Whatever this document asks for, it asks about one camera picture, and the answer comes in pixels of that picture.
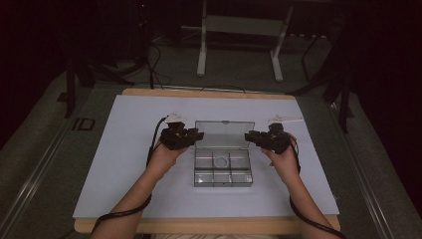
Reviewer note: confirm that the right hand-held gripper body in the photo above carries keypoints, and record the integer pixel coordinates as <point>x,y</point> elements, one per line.
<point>277,137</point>

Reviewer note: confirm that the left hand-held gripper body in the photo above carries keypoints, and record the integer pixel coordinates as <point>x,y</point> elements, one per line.
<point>174,136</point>

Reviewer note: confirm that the clear plastic compartment box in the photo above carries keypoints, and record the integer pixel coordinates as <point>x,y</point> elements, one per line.
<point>223,172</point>

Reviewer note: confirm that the person's left hand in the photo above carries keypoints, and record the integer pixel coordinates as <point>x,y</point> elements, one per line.
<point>164,159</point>

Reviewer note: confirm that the person's right hand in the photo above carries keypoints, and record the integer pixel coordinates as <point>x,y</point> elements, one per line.
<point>283,164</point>

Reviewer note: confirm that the white table mat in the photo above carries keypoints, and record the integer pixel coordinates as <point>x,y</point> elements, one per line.
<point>132,159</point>

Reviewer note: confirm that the black stand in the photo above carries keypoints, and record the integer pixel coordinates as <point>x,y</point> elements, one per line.
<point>344,103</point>
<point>70,89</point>

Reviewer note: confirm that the white metal stand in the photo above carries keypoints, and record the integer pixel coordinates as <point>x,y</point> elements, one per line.
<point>244,26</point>

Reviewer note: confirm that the metal floor rail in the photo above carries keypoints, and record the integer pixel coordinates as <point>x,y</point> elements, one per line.
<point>40,171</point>
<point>361,172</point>

